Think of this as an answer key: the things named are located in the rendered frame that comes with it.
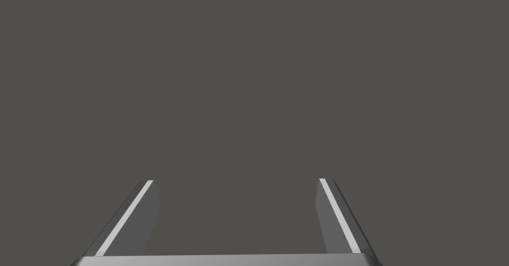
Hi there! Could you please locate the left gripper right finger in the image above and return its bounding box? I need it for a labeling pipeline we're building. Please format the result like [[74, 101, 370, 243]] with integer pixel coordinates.
[[315, 178, 374, 256]]

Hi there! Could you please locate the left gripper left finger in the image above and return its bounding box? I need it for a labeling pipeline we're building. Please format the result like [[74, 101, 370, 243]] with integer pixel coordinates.
[[83, 179, 161, 257]]

